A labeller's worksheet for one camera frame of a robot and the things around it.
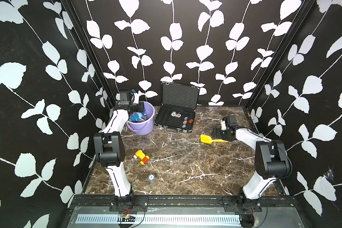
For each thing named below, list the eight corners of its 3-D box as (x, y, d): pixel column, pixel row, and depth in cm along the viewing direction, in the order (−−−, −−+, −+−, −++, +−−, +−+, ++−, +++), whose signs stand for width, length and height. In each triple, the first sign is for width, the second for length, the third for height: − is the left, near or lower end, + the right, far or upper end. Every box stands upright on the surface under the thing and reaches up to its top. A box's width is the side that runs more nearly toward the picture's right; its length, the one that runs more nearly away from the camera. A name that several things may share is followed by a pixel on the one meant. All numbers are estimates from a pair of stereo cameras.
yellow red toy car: (133, 157, 93) (131, 154, 89) (139, 151, 96) (137, 147, 92) (144, 166, 89) (142, 162, 85) (150, 159, 92) (149, 155, 88)
